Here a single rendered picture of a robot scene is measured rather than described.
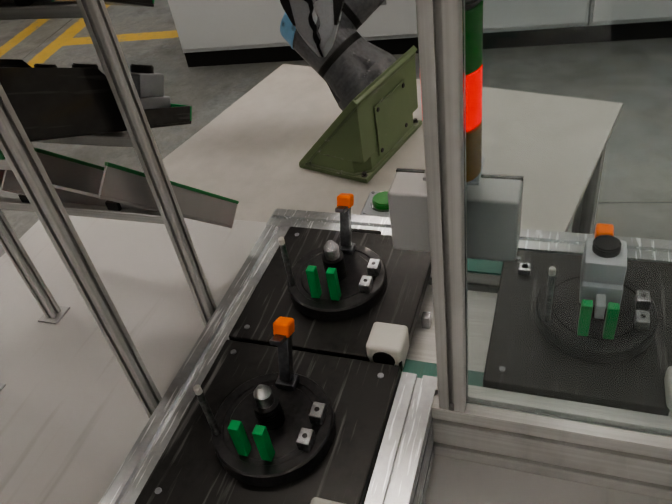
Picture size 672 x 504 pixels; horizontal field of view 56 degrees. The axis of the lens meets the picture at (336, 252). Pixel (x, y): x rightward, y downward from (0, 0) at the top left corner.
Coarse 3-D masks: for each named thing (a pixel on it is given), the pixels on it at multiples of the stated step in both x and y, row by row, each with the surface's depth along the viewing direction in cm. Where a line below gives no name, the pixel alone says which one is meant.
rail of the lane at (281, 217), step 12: (276, 216) 107; (288, 216) 107; (300, 216) 106; (312, 216) 106; (324, 216) 105; (336, 216) 105; (360, 216) 104; (372, 216) 103; (324, 228) 103; (336, 228) 102; (360, 228) 101; (372, 228) 101; (384, 228) 101
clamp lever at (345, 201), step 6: (342, 198) 89; (348, 198) 89; (342, 204) 89; (348, 204) 89; (336, 210) 88; (342, 210) 88; (348, 210) 90; (342, 216) 90; (348, 216) 90; (342, 222) 91; (348, 222) 90; (342, 228) 91; (348, 228) 91; (342, 234) 91; (348, 234) 91; (342, 240) 92; (348, 240) 91; (348, 246) 92
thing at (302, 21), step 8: (296, 0) 85; (304, 0) 84; (296, 8) 86; (304, 8) 85; (312, 8) 86; (296, 16) 86; (304, 16) 86; (312, 16) 89; (296, 24) 87; (304, 24) 87; (312, 24) 87; (304, 32) 87; (312, 32) 87; (304, 40) 89; (312, 40) 88; (312, 48) 89; (320, 56) 90
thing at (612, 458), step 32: (416, 352) 86; (448, 416) 74; (480, 416) 72; (512, 416) 72; (544, 416) 71; (448, 448) 79; (480, 448) 76; (512, 448) 74; (544, 448) 73; (576, 448) 71; (608, 448) 69; (640, 448) 68; (576, 480) 75; (608, 480) 73; (640, 480) 71
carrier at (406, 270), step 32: (288, 256) 86; (320, 256) 93; (352, 256) 92; (384, 256) 94; (416, 256) 93; (256, 288) 92; (288, 288) 89; (320, 288) 86; (352, 288) 87; (384, 288) 88; (416, 288) 88; (256, 320) 87; (320, 320) 86; (352, 320) 85; (384, 320) 84; (416, 320) 85; (320, 352) 82; (352, 352) 81; (384, 352) 78
